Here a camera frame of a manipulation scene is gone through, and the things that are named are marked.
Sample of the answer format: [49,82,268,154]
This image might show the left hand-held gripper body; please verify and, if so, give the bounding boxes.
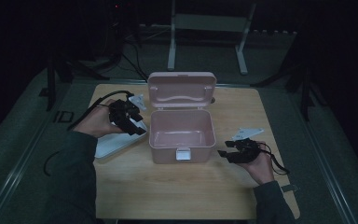
[108,94,148,124]

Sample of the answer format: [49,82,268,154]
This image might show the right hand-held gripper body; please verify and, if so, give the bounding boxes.
[227,126,266,164]

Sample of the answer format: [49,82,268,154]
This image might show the white tray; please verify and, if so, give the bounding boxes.
[94,119,149,161]

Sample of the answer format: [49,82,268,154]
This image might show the pink storage box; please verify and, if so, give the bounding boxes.
[146,71,218,165]

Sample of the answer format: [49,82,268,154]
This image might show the person's right hand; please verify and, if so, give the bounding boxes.
[240,143,277,187]

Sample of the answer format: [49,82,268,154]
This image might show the person's left hand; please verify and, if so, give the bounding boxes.
[73,98,126,139]

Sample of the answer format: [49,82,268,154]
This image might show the grey tape strip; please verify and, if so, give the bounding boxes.
[281,183,299,193]

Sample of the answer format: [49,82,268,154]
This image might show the black tripod stand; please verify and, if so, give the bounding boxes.
[251,60,325,123]
[38,54,110,112]

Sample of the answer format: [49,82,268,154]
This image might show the white metal stand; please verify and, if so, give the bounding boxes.
[166,0,258,76]

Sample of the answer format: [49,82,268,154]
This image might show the black cable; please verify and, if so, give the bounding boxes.
[66,90,135,132]
[259,146,292,176]
[43,150,61,177]

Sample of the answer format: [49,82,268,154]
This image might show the black floor cables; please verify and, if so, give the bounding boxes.
[105,18,149,82]

